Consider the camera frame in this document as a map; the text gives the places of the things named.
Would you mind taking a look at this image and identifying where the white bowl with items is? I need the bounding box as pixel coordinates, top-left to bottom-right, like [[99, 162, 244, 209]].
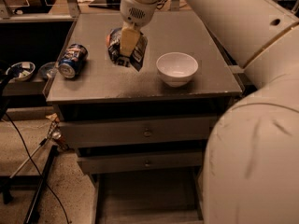
[[6, 62, 36, 81]]

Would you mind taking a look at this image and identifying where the grey drawer cabinet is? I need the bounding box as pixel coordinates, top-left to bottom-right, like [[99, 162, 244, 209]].
[[43, 10, 244, 224]]

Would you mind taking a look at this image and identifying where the small glass bowl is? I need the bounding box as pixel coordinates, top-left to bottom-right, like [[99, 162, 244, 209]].
[[38, 62, 57, 80]]

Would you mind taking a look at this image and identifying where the middle grey drawer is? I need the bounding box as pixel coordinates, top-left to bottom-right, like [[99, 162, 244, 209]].
[[78, 149, 203, 175]]

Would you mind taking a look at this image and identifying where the top grey drawer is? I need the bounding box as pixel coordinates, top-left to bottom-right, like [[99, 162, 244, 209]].
[[60, 116, 216, 148]]

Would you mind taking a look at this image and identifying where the black cable on floor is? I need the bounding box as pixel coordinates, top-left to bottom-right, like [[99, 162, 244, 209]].
[[0, 109, 73, 224]]

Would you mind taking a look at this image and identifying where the blue soda can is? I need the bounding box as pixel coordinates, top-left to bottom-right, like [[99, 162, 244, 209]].
[[58, 44, 88, 78]]

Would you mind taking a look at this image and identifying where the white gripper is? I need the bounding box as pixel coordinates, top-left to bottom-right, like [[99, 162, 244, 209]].
[[120, 0, 157, 57]]

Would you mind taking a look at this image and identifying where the black stand base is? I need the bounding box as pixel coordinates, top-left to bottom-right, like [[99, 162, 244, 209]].
[[0, 146, 58, 224]]

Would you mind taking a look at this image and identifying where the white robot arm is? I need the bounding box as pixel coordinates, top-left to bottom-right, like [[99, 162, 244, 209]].
[[185, 0, 299, 224]]

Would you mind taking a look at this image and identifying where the open bottom grey drawer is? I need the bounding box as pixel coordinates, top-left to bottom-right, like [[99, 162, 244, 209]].
[[92, 168, 203, 224]]

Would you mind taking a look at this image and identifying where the red apple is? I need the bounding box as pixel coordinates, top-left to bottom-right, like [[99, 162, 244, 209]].
[[106, 35, 110, 47]]

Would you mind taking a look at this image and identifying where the blue chip bag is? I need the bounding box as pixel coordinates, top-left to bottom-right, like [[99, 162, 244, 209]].
[[107, 28, 148, 72]]

